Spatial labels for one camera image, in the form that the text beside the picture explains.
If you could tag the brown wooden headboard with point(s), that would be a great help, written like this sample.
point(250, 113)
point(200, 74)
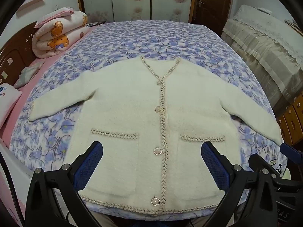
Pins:
point(16, 52)

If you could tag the cream fuzzy cardigan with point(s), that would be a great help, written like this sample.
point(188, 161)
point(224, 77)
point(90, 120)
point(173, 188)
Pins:
point(118, 99)

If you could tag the black device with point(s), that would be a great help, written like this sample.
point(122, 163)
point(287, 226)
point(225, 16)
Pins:
point(94, 24)

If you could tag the purple cat print blanket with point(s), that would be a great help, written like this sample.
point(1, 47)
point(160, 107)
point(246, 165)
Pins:
point(153, 37)

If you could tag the white printed pillow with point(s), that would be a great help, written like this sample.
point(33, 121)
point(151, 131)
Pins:
point(7, 99)

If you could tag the brown wooden door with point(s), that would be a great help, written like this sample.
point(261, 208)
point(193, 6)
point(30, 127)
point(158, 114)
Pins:
point(213, 4)

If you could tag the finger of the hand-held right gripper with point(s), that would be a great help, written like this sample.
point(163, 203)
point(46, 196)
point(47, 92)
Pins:
point(258, 161)
point(292, 155)

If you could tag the floral sliding door wardrobe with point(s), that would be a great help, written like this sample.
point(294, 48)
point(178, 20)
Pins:
point(132, 0)

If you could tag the lace-covered cabinet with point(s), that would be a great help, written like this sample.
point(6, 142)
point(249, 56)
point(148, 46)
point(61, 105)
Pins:
point(260, 52)

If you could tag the folded bear print quilt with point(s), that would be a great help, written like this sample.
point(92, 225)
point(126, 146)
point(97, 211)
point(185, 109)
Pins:
point(59, 35)

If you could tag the pink bed sheet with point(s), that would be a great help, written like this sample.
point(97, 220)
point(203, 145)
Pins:
point(22, 99)

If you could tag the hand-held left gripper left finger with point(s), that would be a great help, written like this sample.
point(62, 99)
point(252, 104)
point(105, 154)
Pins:
point(88, 165)

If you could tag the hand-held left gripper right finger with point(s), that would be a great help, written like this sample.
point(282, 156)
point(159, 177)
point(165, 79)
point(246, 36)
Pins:
point(214, 165)

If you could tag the pink wall shelf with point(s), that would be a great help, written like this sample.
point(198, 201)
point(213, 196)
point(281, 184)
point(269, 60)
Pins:
point(30, 3)

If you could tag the grey cloth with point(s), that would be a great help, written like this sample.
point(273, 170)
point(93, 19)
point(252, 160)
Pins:
point(26, 75)

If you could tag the wooden drawer cabinet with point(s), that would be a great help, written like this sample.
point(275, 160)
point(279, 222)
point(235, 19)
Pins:
point(293, 123)

